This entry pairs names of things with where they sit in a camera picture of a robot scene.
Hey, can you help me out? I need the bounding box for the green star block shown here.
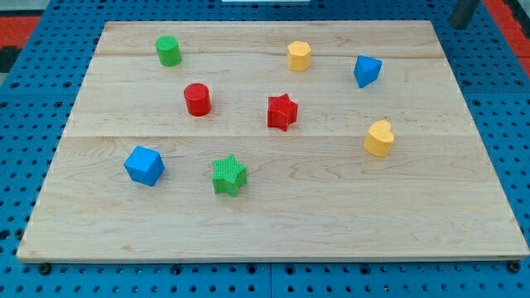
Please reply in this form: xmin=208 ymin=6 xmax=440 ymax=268
xmin=212 ymin=155 xmax=247 ymax=197

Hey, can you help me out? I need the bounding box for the grey cylindrical robot arm tip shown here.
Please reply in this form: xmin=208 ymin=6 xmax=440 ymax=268
xmin=449 ymin=0 xmax=479 ymax=30

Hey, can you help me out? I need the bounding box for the red cylinder block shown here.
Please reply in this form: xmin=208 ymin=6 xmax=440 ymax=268
xmin=183 ymin=83 xmax=211 ymax=117

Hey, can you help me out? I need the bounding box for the green cylinder block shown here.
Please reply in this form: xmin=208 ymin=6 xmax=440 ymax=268
xmin=155 ymin=36 xmax=181 ymax=67

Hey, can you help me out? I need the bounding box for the red star block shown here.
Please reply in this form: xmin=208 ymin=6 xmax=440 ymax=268
xmin=267 ymin=94 xmax=298 ymax=132

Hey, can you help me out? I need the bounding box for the yellow hexagon block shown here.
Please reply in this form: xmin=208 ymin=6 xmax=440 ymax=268
xmin=287 ymin=41 xmax=311 ymax=72

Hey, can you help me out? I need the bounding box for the wooden board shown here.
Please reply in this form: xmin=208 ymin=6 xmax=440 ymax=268
xmin=17 ymin=21 xmax=529 ymax=263

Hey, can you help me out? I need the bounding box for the yellow heart block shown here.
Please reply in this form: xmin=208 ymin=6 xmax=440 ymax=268
xmin=364 ymin=120 xmax=394 ymax=157

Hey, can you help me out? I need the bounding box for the blue triangle block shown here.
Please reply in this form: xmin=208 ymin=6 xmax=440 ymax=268
xmin=354 ymin=55 xmax=383 ymax=89

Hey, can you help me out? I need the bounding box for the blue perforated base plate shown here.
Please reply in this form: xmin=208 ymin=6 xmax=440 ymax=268
xmin=1 ymin=1 xmax=529 ymax=297

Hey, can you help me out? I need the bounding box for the blue cube block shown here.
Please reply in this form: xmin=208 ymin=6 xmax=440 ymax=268
xmin=123 ymin=146 xmax=165 ymax=186

